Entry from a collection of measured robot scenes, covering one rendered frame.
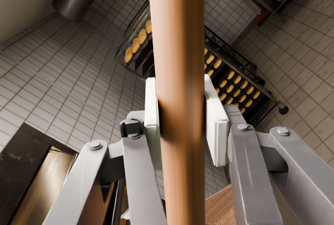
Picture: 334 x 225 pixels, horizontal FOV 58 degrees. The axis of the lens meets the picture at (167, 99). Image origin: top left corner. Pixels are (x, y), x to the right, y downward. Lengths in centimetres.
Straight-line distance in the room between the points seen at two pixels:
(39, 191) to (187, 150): 164
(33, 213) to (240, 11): 450
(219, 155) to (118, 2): 506
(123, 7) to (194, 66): 504
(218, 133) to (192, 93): 3
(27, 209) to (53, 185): 21
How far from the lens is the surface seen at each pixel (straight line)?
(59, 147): 209
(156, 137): 16
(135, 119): 15
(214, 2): 526
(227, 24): 538
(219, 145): 17
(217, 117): 16
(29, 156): 193
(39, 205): 175
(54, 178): 190
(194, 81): 17
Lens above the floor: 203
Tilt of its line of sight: 17 degrees down
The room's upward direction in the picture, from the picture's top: 56 degrees counter-clockwise
